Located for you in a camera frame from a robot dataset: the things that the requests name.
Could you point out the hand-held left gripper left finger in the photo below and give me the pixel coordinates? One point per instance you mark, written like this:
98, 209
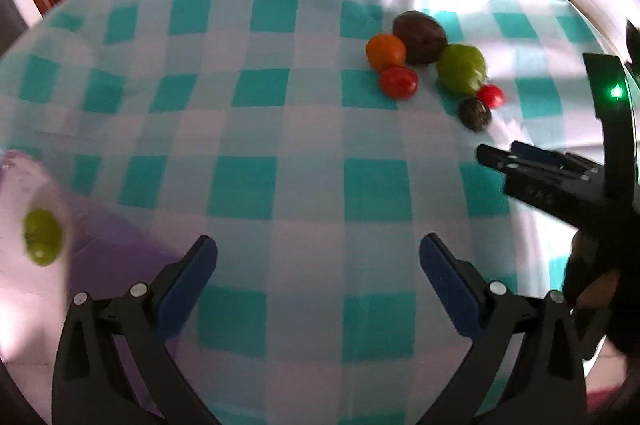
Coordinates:
192, 277

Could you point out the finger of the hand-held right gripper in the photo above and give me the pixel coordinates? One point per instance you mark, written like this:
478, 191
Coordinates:
530, 192
537, 153

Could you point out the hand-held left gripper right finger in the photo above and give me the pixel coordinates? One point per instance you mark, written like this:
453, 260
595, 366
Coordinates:
445, 280

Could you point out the small red cherry tomato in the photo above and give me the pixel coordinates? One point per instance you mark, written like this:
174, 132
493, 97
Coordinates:
491, 95

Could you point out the small dark round fruit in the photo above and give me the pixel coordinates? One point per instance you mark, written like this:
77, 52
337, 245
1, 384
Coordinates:
474, 113

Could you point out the large green fruit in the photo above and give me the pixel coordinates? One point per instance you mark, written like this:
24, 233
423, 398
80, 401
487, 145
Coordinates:
460, 67

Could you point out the small green fruit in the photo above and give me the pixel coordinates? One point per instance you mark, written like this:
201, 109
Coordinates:
43, 237

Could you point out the dark purple passion fruit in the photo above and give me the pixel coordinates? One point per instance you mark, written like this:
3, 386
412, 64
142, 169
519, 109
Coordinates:
420, 36

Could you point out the orange tomato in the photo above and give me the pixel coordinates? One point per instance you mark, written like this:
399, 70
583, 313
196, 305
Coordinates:
385, 51

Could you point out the pink plate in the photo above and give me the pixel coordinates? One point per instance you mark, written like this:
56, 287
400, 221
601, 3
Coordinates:
30, 180

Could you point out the person's right hand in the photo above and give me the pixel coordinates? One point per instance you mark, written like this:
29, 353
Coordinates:
597, 292

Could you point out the teal white checkered tablecloth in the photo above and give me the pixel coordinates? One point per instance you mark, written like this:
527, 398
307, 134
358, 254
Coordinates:
300, 130

